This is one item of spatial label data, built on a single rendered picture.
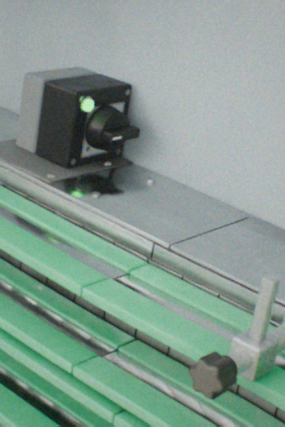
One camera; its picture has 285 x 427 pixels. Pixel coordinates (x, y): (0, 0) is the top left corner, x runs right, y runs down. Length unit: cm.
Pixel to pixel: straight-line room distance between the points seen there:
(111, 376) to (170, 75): 31
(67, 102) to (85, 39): 12
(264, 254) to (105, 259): 13
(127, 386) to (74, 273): 10
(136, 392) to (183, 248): 13
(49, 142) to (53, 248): 16
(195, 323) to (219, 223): 16
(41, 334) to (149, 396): 12
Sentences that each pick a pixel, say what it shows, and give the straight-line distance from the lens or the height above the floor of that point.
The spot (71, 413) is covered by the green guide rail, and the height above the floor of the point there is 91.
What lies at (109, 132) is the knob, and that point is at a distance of 86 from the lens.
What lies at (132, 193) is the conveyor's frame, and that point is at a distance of 85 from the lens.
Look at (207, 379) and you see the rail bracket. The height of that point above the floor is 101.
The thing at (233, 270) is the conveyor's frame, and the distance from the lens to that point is 73.
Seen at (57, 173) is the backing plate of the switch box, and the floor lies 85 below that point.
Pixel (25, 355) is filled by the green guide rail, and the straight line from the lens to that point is 79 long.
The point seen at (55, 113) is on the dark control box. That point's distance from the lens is 88.
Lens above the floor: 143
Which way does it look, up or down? 46 degrees down
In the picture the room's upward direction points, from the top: 107 degrees counter-clockwise
